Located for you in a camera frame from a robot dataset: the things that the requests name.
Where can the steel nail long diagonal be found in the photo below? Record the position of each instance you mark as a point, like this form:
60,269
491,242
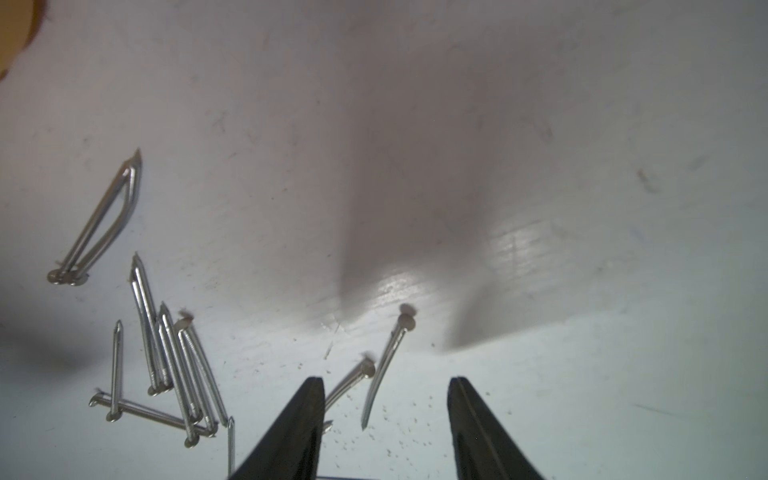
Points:
405,323

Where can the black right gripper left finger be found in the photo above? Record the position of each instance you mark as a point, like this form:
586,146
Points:
290,448

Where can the steel nail pile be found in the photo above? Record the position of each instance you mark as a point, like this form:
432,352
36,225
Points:
175,358

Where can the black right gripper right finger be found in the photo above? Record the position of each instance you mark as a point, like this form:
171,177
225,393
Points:
483,450

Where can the yellow plastic storage box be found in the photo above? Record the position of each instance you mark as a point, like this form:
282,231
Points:
20,23

